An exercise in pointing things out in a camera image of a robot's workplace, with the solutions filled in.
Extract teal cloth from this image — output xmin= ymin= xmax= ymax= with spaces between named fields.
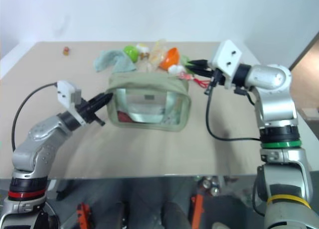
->
xmin=94 ymin=49 xmax=137 ymax=74

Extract red cord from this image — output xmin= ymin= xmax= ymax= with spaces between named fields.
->
xmin=193 ymin=77 xmax=210 ymax=88

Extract orange clamp tool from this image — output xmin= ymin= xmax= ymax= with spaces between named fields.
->
xmin=190 ymin=193 xmax=205 ymax=229

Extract clear plastic bag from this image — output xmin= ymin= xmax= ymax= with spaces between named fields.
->
xmin=146 ymin=39 xmax=170 ymax=72

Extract orange and black tool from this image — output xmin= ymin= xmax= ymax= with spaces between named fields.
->
xmin=75 ymin=202 xmax=95 ymax=229

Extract white plush ball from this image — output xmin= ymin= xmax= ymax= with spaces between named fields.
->
xmin=167 ymin=64 xmax=187 ymax=77

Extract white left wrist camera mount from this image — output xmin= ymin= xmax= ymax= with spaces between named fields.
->
xmin=56 ymin=81 xmax=88 ymax=126

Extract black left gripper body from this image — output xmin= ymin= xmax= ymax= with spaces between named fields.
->
xmin=75 ymin=99 xmax=106 ymax=127

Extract white and yellow toy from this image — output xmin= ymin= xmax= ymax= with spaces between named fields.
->
xmin=135 ymin=42 xmax=151 ymax=60

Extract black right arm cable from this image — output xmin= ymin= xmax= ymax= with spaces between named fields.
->
xmin=205 ymin=86 xmax=262 ymax=141

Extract pink and white small item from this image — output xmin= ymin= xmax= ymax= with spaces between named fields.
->
xmin=178 ymin=72 xmax=195 ymax=82

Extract green pouch with clear window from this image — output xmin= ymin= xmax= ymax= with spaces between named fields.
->
xmin=106 ymin=72 xmax=192 ymax=133

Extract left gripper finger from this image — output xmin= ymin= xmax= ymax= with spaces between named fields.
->
xmin=91 ymin=92 xmax=113 ymax=104
xmin=94 ymin=97 xmax=113 ymax=109

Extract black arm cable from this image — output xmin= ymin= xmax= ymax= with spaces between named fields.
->
xmin=205 ymin=86 xmax=262 ymax=141
xmin=11 ymin=82 xmax=59 ymax=152

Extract cluster of metal cans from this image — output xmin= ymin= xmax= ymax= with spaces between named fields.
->
xmin=201 ymin=176 xmax=224 ymax=197

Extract lime green plastic toy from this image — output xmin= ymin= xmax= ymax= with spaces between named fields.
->
xmin=123 ymin=45 xmax=139 ymax=63

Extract brown wooden furniture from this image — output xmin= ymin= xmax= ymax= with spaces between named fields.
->
xmin=288 ymin=31 xmax=319 ymax=141

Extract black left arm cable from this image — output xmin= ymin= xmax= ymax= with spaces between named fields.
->
xmin=11 ymin=82 xmax=59 ymax=152

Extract orange plastic bowl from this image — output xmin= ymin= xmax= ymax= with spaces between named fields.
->
xmin=159 ymin=47 xmax=181 ymax=70

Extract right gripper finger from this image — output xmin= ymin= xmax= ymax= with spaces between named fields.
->
xmin=188 ymin=59 xmax=209 ymax=67
xmin=185 ymin=65 xmax=213 ymax=77

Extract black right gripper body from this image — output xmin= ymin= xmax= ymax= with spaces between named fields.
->
xmin=203 ymin=60 xmax=226 ymax=96

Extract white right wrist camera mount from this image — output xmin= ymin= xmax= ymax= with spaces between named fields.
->
xmin=208 ymin=39 xmax=243 ymax=90

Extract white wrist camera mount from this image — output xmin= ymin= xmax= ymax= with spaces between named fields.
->
xmin=208 ymin=39 xmax=243 ymax=90
xmin=56 ymin=81 xmax=88 ymax=126

